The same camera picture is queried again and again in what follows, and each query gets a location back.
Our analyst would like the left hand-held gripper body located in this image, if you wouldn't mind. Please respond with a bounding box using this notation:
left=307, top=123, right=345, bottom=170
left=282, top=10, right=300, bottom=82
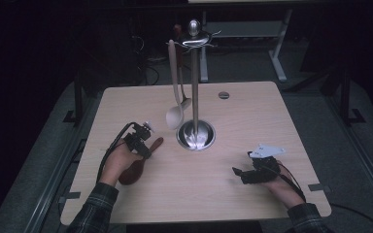
left=122, top=120, right=156, bottom=153

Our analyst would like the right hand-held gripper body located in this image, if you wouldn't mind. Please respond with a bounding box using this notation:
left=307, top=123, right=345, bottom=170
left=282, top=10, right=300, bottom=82
left=246, top=143, right=288, bottom=185

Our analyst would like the beige ladle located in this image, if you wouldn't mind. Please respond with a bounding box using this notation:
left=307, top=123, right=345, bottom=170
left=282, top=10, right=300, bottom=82
left=165, top=39, right=192, bottom=131

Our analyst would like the steel utensil rack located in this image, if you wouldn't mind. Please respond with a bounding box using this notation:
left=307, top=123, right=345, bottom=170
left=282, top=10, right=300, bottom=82
left=166, top=18, right=222, bottom=152

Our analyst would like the black spatula with brown handle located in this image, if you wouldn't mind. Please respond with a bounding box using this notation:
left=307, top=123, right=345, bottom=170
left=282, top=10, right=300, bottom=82
left=173, top=23, right=192, bottom=112

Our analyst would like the person's left hand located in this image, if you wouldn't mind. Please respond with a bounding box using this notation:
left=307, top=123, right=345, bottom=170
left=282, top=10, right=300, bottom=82
left=98, top=148, right=144, bottom=188

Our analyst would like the person's right hand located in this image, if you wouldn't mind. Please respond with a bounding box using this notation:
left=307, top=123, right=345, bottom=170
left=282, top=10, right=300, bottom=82
left=261, top=160, right=306, bottom=210

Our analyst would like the grey tape strip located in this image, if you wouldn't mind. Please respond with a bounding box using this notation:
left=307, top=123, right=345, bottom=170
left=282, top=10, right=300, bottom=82
left=308, top=183, right=332, bottom=193
left=57, top=191, right=82, bottom=204

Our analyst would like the black metal stand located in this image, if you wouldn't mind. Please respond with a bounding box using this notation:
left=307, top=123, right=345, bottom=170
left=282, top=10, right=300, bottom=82
left=320, top=64, right=367, bottom=126
left=62, top=72, right=85, bottom=126

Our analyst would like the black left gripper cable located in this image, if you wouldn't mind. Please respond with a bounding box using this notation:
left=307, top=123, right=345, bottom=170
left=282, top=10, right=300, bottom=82
left=95, top=121, right=138, bottom=184

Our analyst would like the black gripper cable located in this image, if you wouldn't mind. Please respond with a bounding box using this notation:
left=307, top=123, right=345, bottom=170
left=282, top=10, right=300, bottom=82
left=95, top=121, right=138, bottom=184
left=273, top=159, right=307, bottom=204

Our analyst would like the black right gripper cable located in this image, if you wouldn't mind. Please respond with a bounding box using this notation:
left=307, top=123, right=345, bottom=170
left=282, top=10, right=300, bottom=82
left=273, top=159, right=307, bottom=204

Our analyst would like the tangle of dark cables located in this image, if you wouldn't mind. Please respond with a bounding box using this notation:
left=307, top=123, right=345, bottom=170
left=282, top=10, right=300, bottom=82
left=130, top=32, right=168, bottom=86

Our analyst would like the aluminium rail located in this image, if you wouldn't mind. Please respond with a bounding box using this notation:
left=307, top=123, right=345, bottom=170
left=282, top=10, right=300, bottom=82
left=322, top=95, right=373, bottom=213
left=20, top=91, right=106, bottom=233

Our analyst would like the black floor cable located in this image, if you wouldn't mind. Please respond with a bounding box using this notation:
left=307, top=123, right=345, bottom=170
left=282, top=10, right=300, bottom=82
left=329, top=202, right=373, bottom=233

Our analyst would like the white metal desk frame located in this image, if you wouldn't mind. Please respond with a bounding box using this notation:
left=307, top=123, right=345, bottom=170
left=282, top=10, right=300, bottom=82
left=199, top=8, right=294, bottom=83

